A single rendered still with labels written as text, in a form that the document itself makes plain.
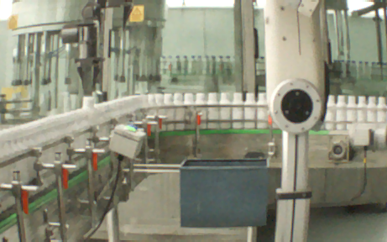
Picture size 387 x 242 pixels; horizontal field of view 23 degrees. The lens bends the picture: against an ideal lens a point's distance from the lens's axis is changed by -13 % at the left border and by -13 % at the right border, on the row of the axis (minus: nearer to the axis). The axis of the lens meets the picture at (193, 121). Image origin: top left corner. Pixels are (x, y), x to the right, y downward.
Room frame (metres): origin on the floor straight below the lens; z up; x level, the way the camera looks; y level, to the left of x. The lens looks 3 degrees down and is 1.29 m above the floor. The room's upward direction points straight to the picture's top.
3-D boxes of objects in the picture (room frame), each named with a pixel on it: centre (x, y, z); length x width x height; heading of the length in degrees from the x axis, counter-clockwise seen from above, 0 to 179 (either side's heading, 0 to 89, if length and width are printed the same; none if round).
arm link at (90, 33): (3.22, 0.34, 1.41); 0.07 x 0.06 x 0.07; 85
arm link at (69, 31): (3.22, 0.37, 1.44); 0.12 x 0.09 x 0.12; 85
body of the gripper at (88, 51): (3.22, 0.33, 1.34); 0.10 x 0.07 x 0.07; 86
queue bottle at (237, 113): (4.92, -0.21, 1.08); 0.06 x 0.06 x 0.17
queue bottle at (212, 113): (4.90, -0.09, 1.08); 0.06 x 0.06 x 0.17
